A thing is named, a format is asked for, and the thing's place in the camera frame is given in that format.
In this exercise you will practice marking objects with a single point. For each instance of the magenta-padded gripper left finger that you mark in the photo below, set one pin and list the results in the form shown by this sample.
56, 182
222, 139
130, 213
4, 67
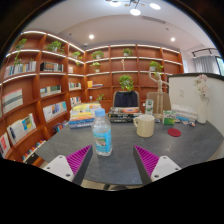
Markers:
60, 166

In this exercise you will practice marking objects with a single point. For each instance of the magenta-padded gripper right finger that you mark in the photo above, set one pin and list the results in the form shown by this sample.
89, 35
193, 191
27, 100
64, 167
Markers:
165, 167

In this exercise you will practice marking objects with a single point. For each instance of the clear water bottle blue cap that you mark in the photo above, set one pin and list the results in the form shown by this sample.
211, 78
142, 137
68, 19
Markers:
102, 136

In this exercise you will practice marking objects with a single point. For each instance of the flat round red coaster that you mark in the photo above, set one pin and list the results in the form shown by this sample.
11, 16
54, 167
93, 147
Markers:
174, 132

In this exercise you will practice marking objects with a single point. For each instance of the cream ceramic mug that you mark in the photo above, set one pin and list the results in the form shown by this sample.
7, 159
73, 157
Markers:
145, 126

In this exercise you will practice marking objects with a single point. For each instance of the green tissue box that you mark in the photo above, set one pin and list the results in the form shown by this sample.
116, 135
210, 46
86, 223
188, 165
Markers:
169, 118

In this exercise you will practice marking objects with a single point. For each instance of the stack of colourful books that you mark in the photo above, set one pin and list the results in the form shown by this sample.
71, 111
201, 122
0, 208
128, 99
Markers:
81, 116

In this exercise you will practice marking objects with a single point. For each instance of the brown chair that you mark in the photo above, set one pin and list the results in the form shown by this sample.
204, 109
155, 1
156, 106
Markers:
154, 101

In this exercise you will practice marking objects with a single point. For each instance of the white vase with flowers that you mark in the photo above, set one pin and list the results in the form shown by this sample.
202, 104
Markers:
202, 111

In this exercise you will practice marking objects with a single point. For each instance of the wooden artist mannequin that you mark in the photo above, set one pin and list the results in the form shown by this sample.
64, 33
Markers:
160, 88

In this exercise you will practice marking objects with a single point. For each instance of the wooden shelf unit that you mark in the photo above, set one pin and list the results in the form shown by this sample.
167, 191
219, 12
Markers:
33, 86

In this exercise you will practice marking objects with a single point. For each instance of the grey curtain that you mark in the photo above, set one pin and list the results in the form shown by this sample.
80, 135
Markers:
206, 65

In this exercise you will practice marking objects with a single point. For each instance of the ceiling air vent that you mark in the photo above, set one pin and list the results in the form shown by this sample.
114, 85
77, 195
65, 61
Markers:
153, 20

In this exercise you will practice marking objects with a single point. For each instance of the ceiling chandelier lamp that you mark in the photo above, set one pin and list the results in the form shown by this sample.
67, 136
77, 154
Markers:
135, 11

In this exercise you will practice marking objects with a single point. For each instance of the white wall socket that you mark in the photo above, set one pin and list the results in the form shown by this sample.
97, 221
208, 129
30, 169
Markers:
182, 92

